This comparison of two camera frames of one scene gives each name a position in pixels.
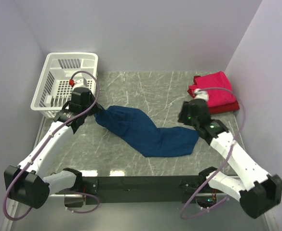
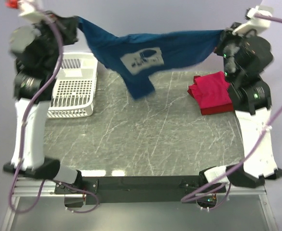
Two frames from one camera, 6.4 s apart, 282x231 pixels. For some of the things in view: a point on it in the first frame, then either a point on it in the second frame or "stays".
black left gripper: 95,109 -> 67,26
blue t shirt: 146,137 -> 136,54
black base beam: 107,190 stays
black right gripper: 184,109 -> 227,36
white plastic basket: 53,90 stays
